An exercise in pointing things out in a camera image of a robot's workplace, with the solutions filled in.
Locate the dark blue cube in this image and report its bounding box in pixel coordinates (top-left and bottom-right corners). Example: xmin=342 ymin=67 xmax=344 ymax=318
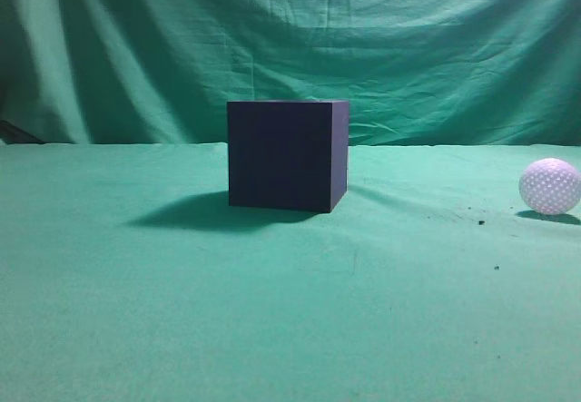
xmin=226 ymin=100 xmax=350 ymax=213

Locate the green table cloth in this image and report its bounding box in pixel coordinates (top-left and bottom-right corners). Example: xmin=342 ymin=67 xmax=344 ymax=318
xmin=1 ymin=143 xmax=580 ymax=401

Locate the green backdrop cloth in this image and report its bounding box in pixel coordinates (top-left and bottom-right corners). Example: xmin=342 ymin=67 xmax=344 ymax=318
xmin=1 ymin=0 xmax=580 ymax=145

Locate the white golf ball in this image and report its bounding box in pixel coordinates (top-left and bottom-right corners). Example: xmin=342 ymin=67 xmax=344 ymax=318
xmin=518 ymin=158 xmax=580 ymax=215

